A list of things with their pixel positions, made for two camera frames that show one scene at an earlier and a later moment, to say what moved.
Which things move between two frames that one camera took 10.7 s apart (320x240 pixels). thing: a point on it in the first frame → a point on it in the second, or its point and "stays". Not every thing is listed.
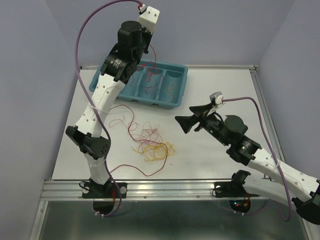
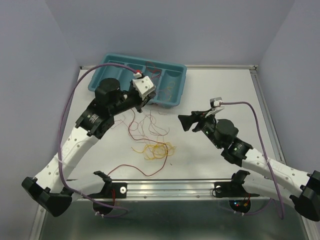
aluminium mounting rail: (65, 189) stays
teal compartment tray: (155, 82) stays
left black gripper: (148, 34) → (142, 103)
